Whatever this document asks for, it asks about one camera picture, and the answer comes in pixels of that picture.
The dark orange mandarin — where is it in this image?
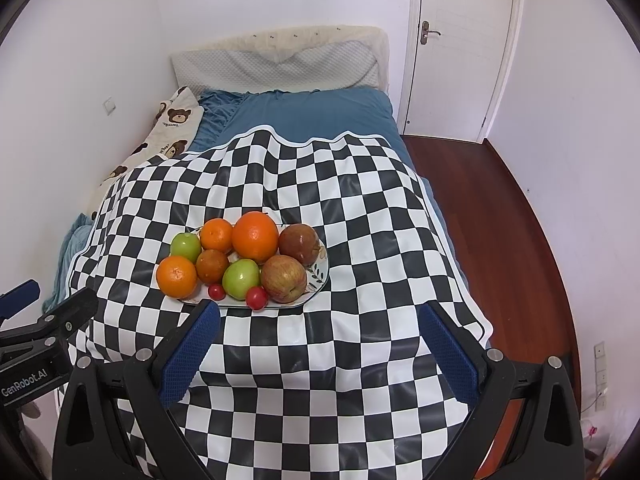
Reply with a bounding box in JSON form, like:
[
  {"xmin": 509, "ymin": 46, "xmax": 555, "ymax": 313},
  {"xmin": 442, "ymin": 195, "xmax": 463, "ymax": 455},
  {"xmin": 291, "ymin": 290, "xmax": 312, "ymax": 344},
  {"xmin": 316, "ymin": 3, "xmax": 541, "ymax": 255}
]
[{"xmin": 195, "ymin": 249, "xmax": 231, "ymax": 285}]

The blue bed sheet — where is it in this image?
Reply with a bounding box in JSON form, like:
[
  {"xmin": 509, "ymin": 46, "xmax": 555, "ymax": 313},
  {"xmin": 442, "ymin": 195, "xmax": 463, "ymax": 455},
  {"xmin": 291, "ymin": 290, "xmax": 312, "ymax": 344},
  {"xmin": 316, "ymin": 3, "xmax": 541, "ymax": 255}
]
[{"xmin": 187, "ymin": 87, "xmax": 471, "ymax": 283}]

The black white checkered cloth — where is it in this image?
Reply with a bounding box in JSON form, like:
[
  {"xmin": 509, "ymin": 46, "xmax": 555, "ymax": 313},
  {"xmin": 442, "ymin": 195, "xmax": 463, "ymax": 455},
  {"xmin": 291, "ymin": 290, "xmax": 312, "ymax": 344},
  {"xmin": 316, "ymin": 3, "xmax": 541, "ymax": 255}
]
[{"xmin": 65, "ymin": 129, "xmax": 496, "ymax": 480}]

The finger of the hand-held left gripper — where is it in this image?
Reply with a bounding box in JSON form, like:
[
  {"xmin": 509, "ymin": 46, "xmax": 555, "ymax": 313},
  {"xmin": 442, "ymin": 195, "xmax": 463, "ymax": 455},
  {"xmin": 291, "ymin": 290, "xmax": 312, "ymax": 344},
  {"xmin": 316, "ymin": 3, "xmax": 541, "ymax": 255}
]
[
  {"xmin": 29, "ymin": 286, "xmax": 100, "ymax": 347},
  {"xmin": 0, "ymin": 279, "xmax": 42, "ymax": 322}
]

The beige padded headboard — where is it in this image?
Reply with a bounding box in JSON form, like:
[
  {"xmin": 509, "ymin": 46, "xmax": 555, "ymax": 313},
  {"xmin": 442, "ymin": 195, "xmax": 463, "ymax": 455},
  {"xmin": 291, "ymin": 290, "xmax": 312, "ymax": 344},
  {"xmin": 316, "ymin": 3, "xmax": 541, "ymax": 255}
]
[{"xmin": 172, "ymin": 25, "xmax": 390, "ymax": 95}]

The bright mandarin orange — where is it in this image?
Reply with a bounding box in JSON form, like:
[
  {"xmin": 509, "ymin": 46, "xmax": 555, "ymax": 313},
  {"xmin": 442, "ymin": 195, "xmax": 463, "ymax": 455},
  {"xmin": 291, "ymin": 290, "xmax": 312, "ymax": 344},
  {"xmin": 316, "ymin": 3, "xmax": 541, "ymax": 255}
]
[{"xmin": 200, "ymin": 218, "xmax": 235, "ymax": 254}]

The bear print pillow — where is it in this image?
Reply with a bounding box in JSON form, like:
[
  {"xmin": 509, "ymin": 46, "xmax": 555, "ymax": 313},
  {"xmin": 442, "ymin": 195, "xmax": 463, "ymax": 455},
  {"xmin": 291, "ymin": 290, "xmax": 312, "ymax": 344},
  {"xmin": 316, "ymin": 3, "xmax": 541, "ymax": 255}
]
[{"xmin": 90, "ymin": 86, "xmax": 206, "ymax": 221}]

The floral oval plate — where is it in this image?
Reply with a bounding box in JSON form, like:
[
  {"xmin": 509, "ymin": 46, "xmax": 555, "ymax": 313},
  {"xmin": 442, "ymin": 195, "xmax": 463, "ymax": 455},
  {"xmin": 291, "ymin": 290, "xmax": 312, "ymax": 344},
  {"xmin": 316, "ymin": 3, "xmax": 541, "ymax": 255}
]
[{"xmin": 177, "ymin": 225, "xmax": 330, "ymax": 309}]

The light blue fleece blanket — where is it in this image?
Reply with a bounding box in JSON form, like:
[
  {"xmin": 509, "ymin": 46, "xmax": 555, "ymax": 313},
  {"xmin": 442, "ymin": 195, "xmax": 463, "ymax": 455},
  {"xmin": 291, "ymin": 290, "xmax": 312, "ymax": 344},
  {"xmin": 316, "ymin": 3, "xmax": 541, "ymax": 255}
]
[{"xmin": 42, "ymin": 212, "xmax": 96, "ymax": 313}]

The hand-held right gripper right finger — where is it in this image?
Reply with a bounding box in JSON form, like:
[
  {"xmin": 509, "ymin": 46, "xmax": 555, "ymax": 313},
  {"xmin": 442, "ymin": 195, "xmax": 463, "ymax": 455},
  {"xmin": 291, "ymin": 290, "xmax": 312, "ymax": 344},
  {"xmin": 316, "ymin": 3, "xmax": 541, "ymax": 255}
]
[{"xmin": 419, "ymin": 301, "xmax": 586, "ymax": 480}]

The white quilted pillow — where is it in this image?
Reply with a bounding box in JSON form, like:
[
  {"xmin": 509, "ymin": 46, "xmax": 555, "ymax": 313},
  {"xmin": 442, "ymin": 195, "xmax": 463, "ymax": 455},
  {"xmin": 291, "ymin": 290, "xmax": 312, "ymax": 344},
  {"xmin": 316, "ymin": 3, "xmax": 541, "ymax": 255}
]
[{"xmin": 171, "ymin": 40, "xmax": 379, "ymax": 95}]

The medium orange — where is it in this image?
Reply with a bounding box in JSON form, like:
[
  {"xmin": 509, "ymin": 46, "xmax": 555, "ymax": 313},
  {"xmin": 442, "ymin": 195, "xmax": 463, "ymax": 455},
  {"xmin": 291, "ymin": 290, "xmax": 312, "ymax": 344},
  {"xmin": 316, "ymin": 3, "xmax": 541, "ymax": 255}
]
[{"xmin": 156, "ymin": 255, "xmax": 199, "ymax": 299}]

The green apple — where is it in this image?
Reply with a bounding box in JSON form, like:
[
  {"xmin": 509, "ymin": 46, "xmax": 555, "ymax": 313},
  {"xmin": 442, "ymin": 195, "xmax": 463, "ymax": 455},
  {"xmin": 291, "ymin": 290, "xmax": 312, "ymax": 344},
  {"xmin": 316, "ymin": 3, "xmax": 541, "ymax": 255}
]
[
  {"xmin": 222, "ymin": 258, "xmax": 262, "ymax": 299},
  {"xmin": 170, "ymin": 232, "xmax": 203, "ymax": 263}
]

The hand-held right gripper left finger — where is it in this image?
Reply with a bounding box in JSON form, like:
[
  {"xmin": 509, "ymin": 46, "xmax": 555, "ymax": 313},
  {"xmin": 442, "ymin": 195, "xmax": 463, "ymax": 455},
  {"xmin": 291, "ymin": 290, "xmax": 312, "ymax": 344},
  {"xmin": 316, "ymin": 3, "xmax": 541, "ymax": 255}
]
[{"xmin": 52, "ymin": 300, "xmax": 222, "ymax": 480}]

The yellow red apple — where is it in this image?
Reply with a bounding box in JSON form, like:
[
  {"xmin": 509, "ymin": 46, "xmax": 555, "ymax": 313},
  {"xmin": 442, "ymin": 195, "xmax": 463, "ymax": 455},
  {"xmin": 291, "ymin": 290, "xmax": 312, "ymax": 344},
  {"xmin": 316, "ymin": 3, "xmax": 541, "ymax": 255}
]
[{"xmin": 260, "ymin": 254, "xmax": 308, "ymax": 304}]

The large orange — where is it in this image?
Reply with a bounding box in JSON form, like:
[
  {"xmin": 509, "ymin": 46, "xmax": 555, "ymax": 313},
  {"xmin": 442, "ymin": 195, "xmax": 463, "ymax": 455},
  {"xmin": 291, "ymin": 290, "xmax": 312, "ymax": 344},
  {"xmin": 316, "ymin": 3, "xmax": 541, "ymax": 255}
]
[{"xmin": 231, "ymin": 211, "xmax": 280, "ymax": 263}]

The white door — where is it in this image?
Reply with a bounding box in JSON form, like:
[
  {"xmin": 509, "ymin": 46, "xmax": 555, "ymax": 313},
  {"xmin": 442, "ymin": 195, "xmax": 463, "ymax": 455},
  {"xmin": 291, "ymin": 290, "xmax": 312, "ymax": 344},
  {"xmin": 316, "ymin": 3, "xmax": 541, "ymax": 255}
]
[{"xmin": 400, "ymin": 0, "xmax": 523, "ymax": 143}]

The dark red apple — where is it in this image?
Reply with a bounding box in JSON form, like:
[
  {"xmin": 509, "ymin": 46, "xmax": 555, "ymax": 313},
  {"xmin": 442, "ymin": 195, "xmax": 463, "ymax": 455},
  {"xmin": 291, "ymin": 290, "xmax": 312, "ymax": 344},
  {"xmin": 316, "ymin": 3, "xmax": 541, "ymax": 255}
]
[{"xmin": 278, "ymin": 223, "xmax": 321, "ymax": 266}]

